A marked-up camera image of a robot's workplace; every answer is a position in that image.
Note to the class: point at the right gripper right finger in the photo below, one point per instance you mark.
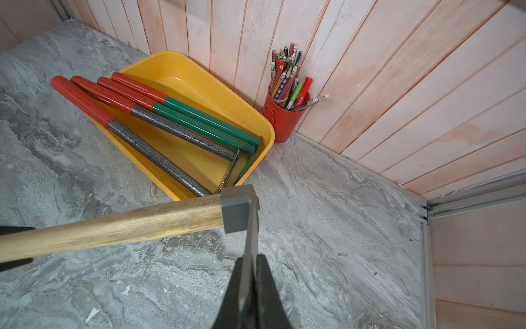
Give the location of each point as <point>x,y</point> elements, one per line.
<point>269,307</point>

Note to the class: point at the pens in red cup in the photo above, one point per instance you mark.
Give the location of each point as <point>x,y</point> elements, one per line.
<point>286,89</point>

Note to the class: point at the green hoe red grip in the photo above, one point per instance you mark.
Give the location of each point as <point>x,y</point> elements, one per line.
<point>186,121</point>
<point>185,109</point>

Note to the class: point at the red pen holder cup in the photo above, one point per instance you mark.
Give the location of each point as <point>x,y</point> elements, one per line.
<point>283,121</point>

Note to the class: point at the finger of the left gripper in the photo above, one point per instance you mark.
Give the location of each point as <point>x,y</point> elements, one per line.
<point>12,254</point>

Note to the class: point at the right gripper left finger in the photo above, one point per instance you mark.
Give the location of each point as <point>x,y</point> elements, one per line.
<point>232,311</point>

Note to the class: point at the yellow plastic storage box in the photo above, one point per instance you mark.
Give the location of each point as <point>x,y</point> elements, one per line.
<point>173,86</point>

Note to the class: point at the grey hoe red grip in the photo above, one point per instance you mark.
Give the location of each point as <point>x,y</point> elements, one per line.
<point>97,112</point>
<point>123,104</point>

